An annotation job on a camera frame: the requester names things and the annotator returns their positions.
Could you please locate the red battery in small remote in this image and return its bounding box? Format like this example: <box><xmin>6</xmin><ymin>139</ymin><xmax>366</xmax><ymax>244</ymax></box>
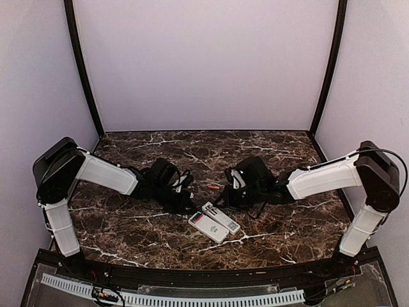
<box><xmin>190</xmin><ymin>212</ymin><xmax>204</xmax><ymax>224</ymax></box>

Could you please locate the white slotted cable duct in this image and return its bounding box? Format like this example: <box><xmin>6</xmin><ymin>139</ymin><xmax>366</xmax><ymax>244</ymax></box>
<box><xmin>41</xmin><ymin>273</ymin><xmax>305</xmax><ymax>306</ymax></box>

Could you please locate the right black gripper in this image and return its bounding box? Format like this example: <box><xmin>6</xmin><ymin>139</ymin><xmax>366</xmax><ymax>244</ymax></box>
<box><xmin>213</xmin><ymin>184</ymin><xmax>265</xmax><ymax>212</ymax></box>

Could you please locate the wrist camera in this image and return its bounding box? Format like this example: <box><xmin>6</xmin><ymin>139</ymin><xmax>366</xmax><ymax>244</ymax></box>
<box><xmin>224</xmin><ymin>168</ymin><xmax>246</xmax><ymax>189</ymax></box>
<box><xmin>171</xmin><ymin>169</ymin><xmax>194</xmax><ymax>193</ymax></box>

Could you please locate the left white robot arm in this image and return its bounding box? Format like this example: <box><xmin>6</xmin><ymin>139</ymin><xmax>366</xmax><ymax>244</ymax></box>
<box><xmin>32</xmin><ymin>137</ymin><xmax>195</xmax><ymax>279</ymax></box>

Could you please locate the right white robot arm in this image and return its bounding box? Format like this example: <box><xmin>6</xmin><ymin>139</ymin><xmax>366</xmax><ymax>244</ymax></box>
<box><xmin>213</xmin><ymin>141</ymin><xmax>408</xmax><ymax>278</ymax></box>

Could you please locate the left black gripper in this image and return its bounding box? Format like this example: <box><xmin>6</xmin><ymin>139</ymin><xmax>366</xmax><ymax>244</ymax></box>
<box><xmin>152</xmin><ymin>183</ymin><xmax>197</xmax><ymax>215</ymax></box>

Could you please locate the black front table rail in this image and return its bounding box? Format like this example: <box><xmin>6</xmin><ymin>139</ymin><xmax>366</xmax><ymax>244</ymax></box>
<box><xmin>54</xmin><ymin>255</ymin><xmax>362</xmax><ymax>290</ymax></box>

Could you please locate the small white remote control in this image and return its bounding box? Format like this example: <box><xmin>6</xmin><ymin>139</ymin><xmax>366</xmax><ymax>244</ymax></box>
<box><xmin>188</xmin><ymin>212</ymin><xmax>229</xmax><ymax>243</ymax></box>

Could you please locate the left black frame post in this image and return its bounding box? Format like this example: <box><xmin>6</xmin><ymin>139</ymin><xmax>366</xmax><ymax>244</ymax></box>
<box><xmin>63</xmin><ymin>0</ymin><xmax>105</xmax><ymax>139</ymax></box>

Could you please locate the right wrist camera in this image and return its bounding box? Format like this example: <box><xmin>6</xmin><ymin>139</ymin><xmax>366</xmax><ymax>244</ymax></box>
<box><xmin>224</xmin><ymin>168</ymin><xmax>246</xmax><ymax>189</ymax></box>

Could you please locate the long white remote control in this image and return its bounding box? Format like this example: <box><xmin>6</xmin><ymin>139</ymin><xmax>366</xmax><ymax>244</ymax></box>
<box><xmin>201</xmin><ymin>202</ymin><xmax>240</xmax><ymax>235</ymax></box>

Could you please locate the black frame post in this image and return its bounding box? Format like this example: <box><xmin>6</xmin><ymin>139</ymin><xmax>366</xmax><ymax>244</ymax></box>
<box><xmin>309</xmin><ymin>0</ymin><xmax>348</xmax><ymax>139</ymax></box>
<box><xmin>63</xmin><ymin>0</ymin><xmax>105</xmax><ymax>139</ymax></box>

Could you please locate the right black frame post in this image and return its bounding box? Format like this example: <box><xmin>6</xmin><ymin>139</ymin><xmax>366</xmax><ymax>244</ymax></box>
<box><xmin>309</xmin><ymin>0</ymin><xmax>348</xmax><ymax>139</ymax></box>

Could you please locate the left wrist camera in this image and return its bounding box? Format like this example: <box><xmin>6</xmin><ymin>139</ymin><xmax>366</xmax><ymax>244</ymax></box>
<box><xmin>171</xmin><ymin>169</ymin><xmax>194</xmax><ymax>193</ymax></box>

